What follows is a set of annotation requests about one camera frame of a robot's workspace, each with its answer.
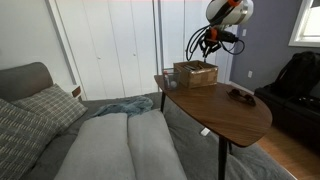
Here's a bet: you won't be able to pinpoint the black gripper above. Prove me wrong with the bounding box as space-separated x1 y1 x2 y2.
200 28 232 59

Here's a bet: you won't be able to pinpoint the brown cardboard box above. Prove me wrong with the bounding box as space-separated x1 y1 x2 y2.
172 59 220 90

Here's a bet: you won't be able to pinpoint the clear plastic container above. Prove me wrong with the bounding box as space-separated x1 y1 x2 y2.
162 67 181 91

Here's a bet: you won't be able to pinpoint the red capped marker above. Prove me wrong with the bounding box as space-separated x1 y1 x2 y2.
162 69 170 89

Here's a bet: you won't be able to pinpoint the dark sunglasses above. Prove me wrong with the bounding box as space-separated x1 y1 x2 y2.
226 88 258 108

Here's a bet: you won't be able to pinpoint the wooden table black legs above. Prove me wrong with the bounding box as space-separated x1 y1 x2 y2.
153 73 274 180

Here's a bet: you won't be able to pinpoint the small white remote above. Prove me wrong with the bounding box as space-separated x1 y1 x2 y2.
200 127 212 137

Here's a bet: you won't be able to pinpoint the black backpack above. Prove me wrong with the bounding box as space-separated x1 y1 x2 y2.
272 50 320 98

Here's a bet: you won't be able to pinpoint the white bifold closet doors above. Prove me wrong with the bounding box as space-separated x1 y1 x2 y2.
53 0 160 101

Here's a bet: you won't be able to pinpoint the black bench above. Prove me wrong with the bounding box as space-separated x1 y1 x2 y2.
253 84 320 149

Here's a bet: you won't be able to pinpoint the blue-grey crumpled blanket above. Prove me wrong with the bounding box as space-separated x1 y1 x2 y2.
90 95 155 118

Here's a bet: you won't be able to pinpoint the white framed window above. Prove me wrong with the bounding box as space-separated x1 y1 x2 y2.
288 0 320 48

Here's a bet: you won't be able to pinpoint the grey floor mattress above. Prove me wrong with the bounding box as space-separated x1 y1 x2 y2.
19 91 298 180

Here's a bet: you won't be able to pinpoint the long grey cushion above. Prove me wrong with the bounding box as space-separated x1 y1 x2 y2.
127 109 188 180
54 112 137 180

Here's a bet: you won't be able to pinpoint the small white side table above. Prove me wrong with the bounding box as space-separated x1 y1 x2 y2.
60 83 83 101

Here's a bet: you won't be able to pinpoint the grey plaid pillow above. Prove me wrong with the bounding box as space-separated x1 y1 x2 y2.
11 83 90 136

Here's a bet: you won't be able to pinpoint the grey sofa backrest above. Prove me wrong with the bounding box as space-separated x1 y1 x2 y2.
0 61 55 103

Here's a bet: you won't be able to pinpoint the grey striped pillow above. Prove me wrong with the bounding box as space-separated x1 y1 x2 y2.
0 97 62 180

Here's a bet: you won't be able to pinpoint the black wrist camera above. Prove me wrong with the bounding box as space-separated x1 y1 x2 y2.
221 30 240 43

